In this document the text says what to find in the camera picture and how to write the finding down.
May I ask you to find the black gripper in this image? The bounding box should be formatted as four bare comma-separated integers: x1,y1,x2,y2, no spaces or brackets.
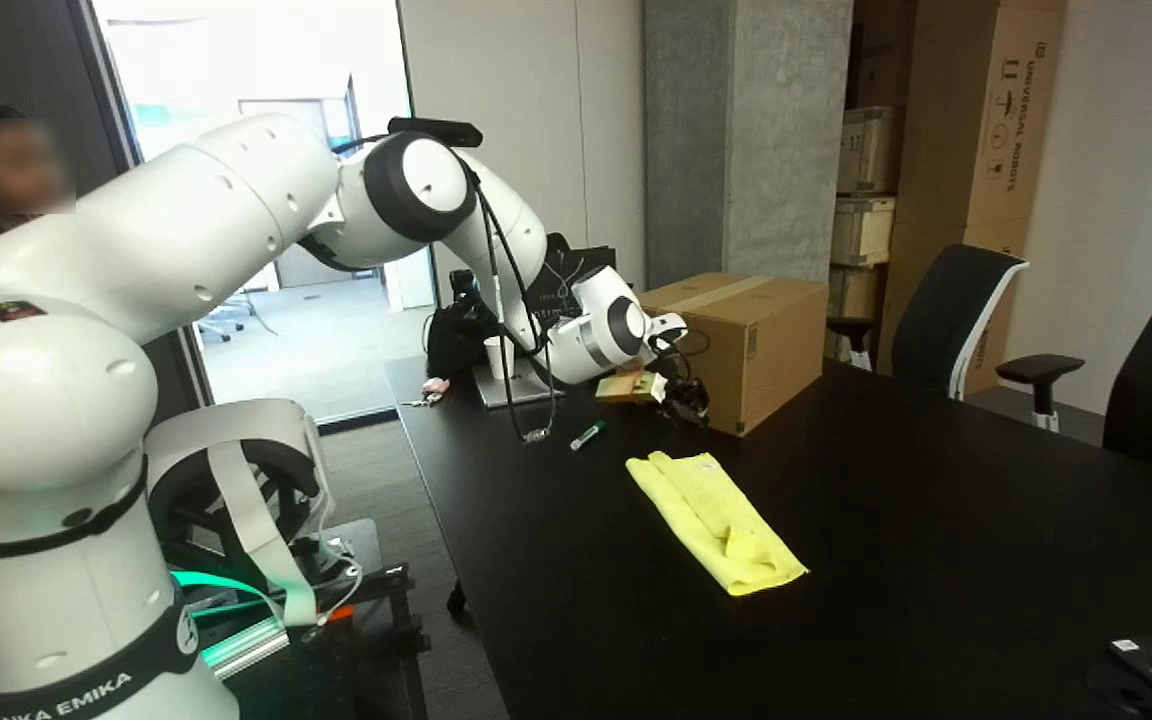
643,307,718,426

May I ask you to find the yellow terry towel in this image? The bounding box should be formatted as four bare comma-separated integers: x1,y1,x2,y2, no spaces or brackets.
625,448,811,600

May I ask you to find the brown cardboard shipping box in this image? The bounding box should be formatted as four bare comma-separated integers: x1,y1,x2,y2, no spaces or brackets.
641,272,831,438

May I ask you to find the small cardboard box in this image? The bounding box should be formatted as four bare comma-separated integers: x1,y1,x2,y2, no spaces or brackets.
827,269,888,327
836,106,905,199
831,197,898,272

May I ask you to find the tall brown board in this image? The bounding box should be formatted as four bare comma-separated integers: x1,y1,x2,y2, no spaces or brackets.
875,0,1009,364

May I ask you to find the tall printed cardboard box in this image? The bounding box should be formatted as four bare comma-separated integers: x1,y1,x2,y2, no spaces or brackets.
958,0,1072,260

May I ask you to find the tan wrist camera box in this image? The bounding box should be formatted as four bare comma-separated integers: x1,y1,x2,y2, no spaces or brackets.
592,366,670,407

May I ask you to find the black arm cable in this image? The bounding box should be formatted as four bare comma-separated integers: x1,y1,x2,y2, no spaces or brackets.
469,162,569,448

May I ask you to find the black cable bracket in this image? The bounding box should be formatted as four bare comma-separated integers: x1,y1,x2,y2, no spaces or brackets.
527,233,612,316

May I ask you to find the black office chair white frame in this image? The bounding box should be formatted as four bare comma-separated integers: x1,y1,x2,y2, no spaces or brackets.
822,243,1086,431

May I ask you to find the orange-handled black clamp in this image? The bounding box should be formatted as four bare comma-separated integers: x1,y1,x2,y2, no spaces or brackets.
310,600,366,633

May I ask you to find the white cable sleeve loop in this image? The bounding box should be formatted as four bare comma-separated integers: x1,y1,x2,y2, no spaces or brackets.
140,395,339,633

